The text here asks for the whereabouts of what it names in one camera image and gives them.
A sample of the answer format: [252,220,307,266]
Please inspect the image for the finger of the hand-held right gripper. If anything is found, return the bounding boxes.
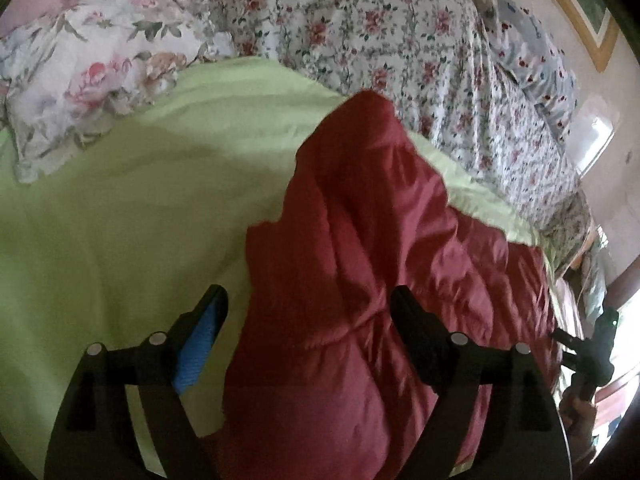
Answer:
[551,329,585,357]

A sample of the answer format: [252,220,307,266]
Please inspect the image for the red quilted blanket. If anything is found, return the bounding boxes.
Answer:
[215,89,563,480]

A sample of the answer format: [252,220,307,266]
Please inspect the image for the person's right hand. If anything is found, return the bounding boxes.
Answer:
[557,392,598,461]

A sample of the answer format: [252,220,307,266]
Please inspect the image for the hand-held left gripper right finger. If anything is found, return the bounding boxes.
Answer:
[390,285,571,480]

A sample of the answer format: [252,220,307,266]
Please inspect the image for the gold framed wall picture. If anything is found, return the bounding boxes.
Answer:
[520,0,621,73]

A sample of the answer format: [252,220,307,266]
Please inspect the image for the pale blue floral pillow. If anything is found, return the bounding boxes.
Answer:
[470,0,581,136]

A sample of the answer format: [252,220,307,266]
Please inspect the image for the small rose print duvet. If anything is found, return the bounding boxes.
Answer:
[150,0,593,241]

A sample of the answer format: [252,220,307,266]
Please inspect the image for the light green bed sheet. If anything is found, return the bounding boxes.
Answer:
[0,55,556,480]

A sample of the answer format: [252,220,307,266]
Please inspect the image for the large rose print pillow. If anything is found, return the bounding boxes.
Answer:
[0,0,236,183]

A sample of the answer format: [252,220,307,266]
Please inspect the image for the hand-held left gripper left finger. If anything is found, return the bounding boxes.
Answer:
[44,284,230,480]

